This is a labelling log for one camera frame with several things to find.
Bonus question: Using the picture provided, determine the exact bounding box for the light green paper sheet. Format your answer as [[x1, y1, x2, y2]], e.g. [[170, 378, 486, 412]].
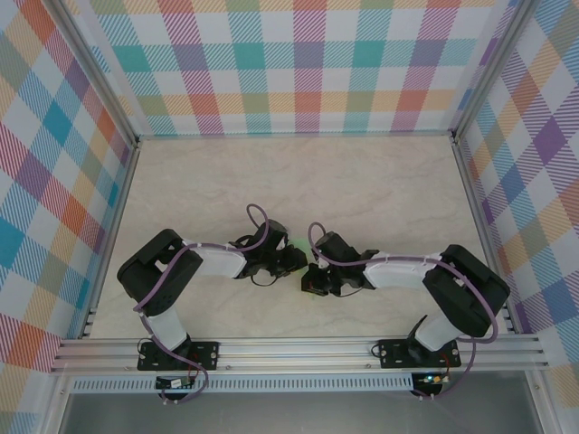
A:
[[289, 234, 320, 300]]

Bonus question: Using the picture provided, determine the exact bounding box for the left small circuit board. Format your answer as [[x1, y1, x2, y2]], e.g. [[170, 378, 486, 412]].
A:
[[155, 376, 196, 390]]

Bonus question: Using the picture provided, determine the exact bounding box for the aluminium mounting rail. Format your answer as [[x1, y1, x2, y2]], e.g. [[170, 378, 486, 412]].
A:
[[50, 334, 551, 374]]

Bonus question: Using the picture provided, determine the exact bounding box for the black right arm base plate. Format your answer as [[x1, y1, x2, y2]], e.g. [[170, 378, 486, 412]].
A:
[[378, 337, 462, 370]]

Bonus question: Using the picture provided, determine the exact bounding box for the slotted grey cable tray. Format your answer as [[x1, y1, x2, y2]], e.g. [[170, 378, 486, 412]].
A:
[[71, 373, 415, 393]]

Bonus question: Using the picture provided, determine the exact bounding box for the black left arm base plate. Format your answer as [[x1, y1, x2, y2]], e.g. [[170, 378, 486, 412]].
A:
[[137, 342, 221, 373]]

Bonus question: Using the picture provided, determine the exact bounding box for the aluminium frame crossbar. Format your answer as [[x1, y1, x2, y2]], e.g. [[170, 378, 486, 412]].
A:
[[135, 130, 458, 141]]

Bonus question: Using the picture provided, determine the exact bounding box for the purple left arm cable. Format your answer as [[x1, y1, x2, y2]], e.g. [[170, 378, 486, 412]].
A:
[[134, 203, 271, 405]]

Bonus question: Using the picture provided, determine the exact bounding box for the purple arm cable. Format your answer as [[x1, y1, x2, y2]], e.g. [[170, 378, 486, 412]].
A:
[[307, 221, 501, 402], [134, 203, 271, 405]]

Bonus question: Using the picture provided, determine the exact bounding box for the aluminium side rail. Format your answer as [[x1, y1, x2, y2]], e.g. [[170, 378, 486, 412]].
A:
[[451, 137, 519, 335], [79, 142, 142, 340]]

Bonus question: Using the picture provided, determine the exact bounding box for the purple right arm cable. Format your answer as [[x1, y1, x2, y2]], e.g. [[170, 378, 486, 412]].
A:
[[307, 221, 501, 402]]

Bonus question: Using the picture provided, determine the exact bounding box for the aluminium frame leg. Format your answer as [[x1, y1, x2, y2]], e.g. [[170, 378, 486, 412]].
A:
[[43, 373, 73, 434], [524, 369, 557, 434]]

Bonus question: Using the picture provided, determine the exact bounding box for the aluminium frame post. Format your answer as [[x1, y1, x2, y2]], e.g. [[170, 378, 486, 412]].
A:
[[451, 0, 539, 144], [47, 0, 141, 150]]

